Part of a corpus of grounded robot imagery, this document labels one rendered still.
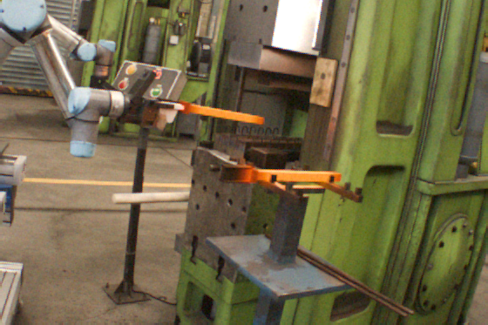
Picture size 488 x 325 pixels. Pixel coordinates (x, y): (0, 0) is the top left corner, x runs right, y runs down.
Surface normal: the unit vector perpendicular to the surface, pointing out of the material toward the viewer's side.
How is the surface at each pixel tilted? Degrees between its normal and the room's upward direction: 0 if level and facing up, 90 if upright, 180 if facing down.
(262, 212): 90
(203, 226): 90
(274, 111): 90
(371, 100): 89
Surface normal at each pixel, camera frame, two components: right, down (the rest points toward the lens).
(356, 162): 0.61, 0.23
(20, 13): 0.43, 0.10
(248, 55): -0.77, -0.04
